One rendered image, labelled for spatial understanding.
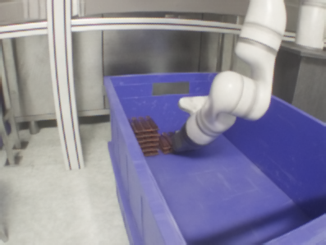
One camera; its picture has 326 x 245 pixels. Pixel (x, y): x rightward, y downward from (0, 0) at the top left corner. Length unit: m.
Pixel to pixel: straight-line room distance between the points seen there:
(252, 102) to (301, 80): 0.40
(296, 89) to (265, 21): 0.41
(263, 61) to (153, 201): 0.26
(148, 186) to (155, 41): 1.01
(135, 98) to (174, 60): 0.59
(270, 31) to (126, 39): 0.88
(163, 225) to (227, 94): 0.23
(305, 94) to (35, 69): 1.14
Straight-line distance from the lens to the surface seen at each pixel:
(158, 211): 0.23
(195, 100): 0.55
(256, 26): 0.39
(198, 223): 0.50
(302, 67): 0.76
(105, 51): 1.18
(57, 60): 0.86
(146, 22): 0.86
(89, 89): 1.22
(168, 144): 0.70
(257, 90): 0.40
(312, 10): 0.83
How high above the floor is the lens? 0.60
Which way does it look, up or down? 25 degrees down
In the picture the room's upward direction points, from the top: 2 degrees clockwise
